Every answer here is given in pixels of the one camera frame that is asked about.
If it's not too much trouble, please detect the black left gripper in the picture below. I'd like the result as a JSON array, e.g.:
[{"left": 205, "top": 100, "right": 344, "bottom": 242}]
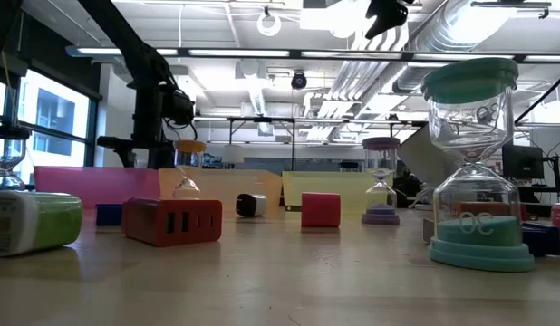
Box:
[{"left": 97, "top": 84, "right": 166, "bottom": 168}]

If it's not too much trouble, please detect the blue digital clock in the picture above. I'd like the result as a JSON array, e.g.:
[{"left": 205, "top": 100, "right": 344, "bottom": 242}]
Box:
[{"left": 94, "top": 203, "right": 124, "bottom": 227}]

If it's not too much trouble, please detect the orange hourglass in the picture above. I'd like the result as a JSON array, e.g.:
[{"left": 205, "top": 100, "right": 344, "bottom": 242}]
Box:
[{"left": 172, "top": 139, "right": 208, "bottom": 201}]

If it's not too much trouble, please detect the black-capped hourglass blue sand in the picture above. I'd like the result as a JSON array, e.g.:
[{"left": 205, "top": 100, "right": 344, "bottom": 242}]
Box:
[{"left": 0, "top": 125, "right": 31, "bottom": 193}]

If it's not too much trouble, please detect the purple hourglass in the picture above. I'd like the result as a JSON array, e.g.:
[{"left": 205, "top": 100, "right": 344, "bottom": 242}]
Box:
[{"left": 361, "top": 137, "right": 401, "bottom": 226}]

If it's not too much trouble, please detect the white and black charger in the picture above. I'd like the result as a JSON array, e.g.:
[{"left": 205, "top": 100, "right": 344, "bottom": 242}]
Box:
[{"left": 235, "top": 193, "right": 267, "bottom": 218}]

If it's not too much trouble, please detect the small red cube charger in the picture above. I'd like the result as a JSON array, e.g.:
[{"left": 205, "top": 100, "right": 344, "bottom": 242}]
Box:
[{"left": 300, "top": 192, "right": 343, "bottom": 229}]

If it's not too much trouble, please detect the black computer monitor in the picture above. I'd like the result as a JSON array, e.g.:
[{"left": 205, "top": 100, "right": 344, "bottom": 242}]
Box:
[
  {"left": 501, "top": 143, "right": 545, "bottom": 181},
  {"left": 147, "top": 142, "right": 177, "bottom": 170}
]

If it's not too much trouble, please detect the translucent pink plastic bin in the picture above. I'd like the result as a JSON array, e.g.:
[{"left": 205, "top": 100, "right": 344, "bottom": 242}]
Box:
[{"left": 33, "top": 165, "right": 162, "bottom": 210}]

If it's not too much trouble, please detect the green and white charger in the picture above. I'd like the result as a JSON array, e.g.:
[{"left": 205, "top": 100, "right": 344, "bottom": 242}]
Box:
[{"left": 0, "top": 189, "right": 84, "bottom": 258}]

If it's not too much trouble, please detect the black beam with light strips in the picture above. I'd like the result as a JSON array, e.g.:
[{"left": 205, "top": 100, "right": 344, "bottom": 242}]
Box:
[{"left": 65, "top": 44, "right": 560, "bottom": 63}]

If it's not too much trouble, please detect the teal hourglass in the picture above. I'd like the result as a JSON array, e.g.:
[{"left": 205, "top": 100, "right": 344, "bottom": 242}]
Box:
[{"left": 420, "top": 57, "right": 536, "bottom": 273}]

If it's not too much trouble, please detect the translucent orange plastic bin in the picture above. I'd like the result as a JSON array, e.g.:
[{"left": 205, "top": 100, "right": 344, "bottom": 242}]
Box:
[{"left": 158, "top": 168, "right": 284, "bottom": 219}]

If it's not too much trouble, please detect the white lamp shade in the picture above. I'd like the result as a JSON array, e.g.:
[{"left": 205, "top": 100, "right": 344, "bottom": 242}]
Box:
[{"left": 221, "top": 143, "right": 246, "bottom": 165}]

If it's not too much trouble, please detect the grey tilted panel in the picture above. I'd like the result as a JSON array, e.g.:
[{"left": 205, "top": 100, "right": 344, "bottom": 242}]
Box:
[{"left": 397, "top": 122, "right": 447, "bottom": 187}]

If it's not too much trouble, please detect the translucent yellow plastic bin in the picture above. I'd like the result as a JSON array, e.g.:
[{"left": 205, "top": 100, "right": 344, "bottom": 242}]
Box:
[{"left": 282, "top": 170, "right": 394, "bottom": 216}]

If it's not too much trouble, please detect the dark navy digital clock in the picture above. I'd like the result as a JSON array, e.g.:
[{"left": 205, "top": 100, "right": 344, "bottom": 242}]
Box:
[{"left": 520, "top": 220, "right": 560, "bottom": 258}]

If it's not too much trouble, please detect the silver ventilation duct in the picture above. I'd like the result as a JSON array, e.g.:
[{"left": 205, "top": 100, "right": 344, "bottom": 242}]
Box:
[{"left": 391, "top": 0, "right": 519, "bottom": 94}]

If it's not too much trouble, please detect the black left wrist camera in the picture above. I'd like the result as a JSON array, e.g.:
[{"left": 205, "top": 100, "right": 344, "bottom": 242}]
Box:
[{"left": 163, "top": 84, "right": 196, "bottom": 127}]

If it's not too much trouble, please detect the white ring light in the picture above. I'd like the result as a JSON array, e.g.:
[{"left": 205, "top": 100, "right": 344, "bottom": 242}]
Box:
[{"left": 256, "top": 9, "right": 283, "bottom": 37}]

